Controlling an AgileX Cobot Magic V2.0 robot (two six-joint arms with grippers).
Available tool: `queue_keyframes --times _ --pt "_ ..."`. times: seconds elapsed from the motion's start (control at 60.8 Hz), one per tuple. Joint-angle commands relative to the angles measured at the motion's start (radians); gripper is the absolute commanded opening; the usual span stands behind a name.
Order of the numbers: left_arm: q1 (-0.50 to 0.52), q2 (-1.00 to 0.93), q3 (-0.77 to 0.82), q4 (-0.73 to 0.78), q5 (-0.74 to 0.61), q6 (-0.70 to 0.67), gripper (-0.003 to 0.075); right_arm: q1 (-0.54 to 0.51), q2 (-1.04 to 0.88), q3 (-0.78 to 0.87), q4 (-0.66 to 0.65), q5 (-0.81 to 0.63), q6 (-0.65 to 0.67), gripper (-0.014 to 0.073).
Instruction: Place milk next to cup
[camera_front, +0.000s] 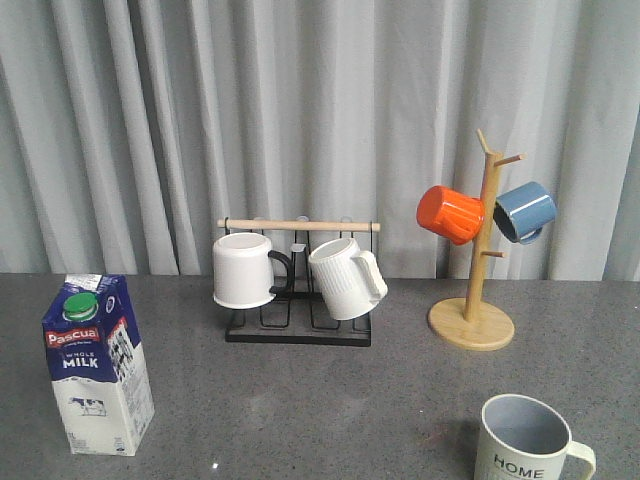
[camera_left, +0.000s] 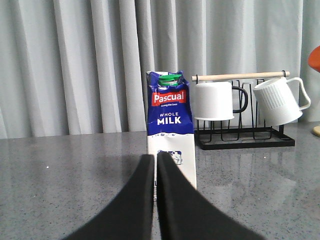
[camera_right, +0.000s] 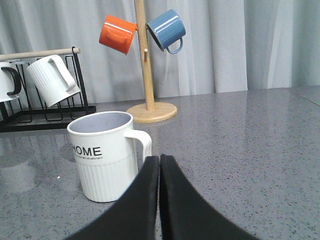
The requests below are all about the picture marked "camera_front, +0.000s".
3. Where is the orange mug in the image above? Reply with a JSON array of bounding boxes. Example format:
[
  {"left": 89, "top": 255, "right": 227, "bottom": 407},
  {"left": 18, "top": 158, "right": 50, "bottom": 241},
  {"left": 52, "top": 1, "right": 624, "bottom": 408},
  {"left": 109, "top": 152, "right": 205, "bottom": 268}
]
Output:
[{"left": 416, "top": 185, "right": 485, "bottom": 245}]

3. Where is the black wire mug rack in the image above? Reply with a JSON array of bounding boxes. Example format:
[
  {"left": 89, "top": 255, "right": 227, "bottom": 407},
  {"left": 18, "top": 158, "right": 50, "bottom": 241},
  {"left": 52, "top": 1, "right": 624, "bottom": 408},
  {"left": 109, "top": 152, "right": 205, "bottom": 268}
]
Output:
[{"left": 218, "top": 216, "right": 380, "bottom": 347}]

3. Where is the grey curtain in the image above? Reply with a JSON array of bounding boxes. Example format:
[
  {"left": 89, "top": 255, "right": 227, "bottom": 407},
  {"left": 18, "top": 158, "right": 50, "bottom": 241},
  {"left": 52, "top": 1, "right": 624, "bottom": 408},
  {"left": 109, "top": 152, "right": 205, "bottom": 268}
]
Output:
[{"left": 1, "top": 1, "right": 639, "bottom": 280}]

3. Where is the wooden mug tree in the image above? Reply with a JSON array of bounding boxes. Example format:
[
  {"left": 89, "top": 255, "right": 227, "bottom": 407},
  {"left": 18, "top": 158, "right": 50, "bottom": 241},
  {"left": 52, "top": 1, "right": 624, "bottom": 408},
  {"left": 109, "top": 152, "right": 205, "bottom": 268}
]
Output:
[{"left": 427, "top": 130, "right": 526, "bottom": 351}]

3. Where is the blue white milk carton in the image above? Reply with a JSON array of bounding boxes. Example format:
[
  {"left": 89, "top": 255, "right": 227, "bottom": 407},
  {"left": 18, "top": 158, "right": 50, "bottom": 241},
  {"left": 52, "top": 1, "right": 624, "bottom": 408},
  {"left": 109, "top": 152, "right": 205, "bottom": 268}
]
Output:
[{"left": 42, "top": 274, "right": 154, "bottom": 456}]

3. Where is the white ribbed mug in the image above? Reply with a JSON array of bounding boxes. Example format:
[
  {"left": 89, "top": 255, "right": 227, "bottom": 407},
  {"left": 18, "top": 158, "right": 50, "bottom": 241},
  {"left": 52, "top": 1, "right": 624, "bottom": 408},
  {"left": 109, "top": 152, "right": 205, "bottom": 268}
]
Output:
[{"left": 309, "top": 238, "right": 388, "bottom": 321}]

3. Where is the blue mug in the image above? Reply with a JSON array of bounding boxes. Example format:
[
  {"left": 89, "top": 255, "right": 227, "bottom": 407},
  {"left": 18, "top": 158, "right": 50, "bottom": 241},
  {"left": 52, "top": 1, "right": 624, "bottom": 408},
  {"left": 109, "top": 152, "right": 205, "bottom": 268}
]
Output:
[{"left": 493, "top": 182, "right": 557, "bottom": 244}]

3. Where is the white mug black handle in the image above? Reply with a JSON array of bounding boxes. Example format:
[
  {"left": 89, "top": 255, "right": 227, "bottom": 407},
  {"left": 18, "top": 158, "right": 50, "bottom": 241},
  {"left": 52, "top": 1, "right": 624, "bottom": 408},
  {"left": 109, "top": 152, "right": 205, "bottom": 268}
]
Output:
[{"left": 212, "top": 232, "right": 294, "bottom": 309}]

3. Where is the cream HOME mug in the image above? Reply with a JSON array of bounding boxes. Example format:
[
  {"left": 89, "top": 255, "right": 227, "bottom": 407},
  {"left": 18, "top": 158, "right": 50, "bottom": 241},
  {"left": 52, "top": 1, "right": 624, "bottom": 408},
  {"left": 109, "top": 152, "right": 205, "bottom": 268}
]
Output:
[{"left": 474, "top": 394, "right": 597, "bottom": 479}]

